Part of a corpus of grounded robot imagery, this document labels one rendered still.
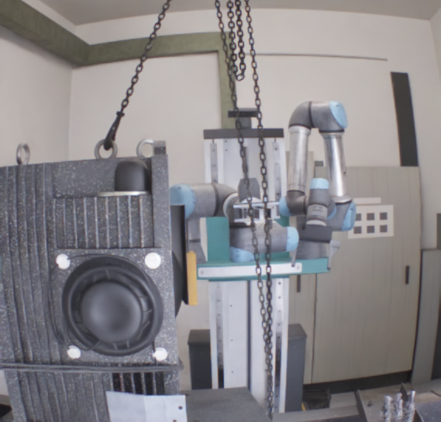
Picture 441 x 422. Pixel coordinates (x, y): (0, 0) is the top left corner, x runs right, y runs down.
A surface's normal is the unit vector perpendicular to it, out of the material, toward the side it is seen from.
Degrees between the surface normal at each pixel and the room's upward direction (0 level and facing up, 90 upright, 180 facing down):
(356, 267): 90
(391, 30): 90
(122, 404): 90
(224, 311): 90
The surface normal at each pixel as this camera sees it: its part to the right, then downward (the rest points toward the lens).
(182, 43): -0.11, 0.03
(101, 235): 0.12, 0.02
